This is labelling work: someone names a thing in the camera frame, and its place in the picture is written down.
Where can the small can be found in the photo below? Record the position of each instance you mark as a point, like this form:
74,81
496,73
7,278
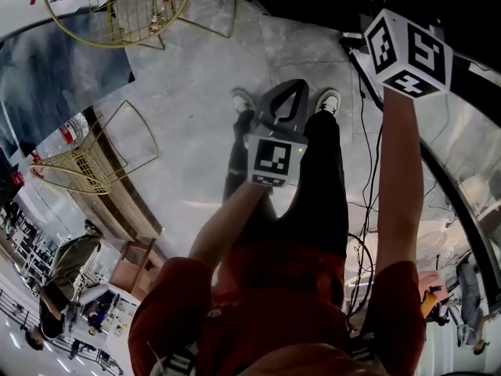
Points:
154,24

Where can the person's black trousers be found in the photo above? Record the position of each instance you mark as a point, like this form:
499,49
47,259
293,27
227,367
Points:
325,178

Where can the striped wooden plank panel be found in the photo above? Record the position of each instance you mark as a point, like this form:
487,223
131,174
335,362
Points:
129,202

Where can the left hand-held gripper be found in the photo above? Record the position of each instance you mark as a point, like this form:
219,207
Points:
274,159

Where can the person's left forearm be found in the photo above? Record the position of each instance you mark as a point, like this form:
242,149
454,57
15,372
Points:
227,225

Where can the black metal railing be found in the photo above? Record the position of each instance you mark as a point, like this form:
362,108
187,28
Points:
27,315

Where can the person's right forearm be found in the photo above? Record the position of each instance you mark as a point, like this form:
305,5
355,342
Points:
399,171

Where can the blue marbled table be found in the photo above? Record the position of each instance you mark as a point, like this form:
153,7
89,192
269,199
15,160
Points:
58,73

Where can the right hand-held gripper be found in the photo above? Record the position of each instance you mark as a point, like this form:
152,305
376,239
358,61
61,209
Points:
407,53

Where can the person's red shirt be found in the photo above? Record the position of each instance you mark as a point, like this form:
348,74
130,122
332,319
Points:
274,312

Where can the reddish wooden chair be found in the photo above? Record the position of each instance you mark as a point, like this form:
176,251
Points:
135,268

